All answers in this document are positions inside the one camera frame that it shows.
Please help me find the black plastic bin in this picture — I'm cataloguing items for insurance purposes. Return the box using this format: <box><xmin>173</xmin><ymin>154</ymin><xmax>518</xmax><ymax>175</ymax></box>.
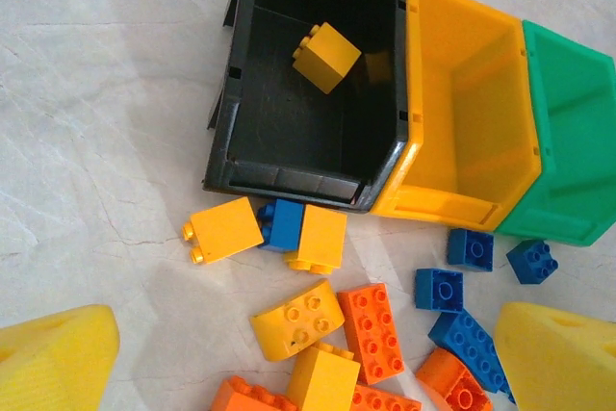
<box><xmin>201</xmin><ymin>0</ymin><xmax>410</xmax><ymax>213</ymax></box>

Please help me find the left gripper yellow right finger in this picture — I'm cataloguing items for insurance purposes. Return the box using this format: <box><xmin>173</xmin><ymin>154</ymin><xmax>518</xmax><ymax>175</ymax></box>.
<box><xmin>494</xmin><ymin>300</ymin><xmax>616</xmax><ymax>411</ymax></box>

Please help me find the blue long lego brick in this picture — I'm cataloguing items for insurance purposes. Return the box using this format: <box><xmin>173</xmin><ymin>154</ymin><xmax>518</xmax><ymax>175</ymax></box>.
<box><xmin>427</xmin><ymin>310</ymin><xmax>517</xmax><ymax>405</ymax></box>

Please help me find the yellow curved lego brick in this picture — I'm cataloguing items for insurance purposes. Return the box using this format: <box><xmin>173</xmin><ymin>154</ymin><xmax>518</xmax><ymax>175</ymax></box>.
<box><xmin>248</xmin><ymin>278</ymin><xmax>347</xmax><ymax>363</ymax></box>

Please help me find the green plastic bin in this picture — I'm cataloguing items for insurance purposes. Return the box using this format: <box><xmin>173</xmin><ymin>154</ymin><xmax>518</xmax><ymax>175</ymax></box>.
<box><xmin>495</xmin><ymin>19</ymin><xmax>616</xmax><ymax>249</ymax></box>

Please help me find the yellow plastic bin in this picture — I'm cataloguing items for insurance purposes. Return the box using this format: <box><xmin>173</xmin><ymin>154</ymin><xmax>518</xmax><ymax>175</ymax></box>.
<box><xmin>370</xmin><ymin>0</ymin><xmax>544</xmax><ymax>232</ymax></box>

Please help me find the orange curved lego brick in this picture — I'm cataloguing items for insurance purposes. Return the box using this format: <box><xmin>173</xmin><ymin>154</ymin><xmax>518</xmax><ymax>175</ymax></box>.
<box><xmin>415</xmin><ymin>347</ymin><xmax>495</xmax><ymax>411</ymax></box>

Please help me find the orange long lego brick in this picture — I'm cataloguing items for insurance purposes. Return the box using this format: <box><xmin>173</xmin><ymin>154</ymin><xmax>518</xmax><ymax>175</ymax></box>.
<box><xmin>336</xmin><ymin>282</ymin><xmax>407</xmax><ymax>386</ymax></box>
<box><xmin>350</xmin><ymin>382</ymin><xmax>424</xmax><ymax>411</ymax></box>
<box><xmin>209</xmin><ymin>374</ymin><xmax>299</xmax><ymax>411</ymax></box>

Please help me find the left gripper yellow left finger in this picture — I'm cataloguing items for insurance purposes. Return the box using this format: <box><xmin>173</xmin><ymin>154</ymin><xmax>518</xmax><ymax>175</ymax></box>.
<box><xmin>0</xmin><ymin>303</ymin><xmax>121</xmax><ymax>411</ymax></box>

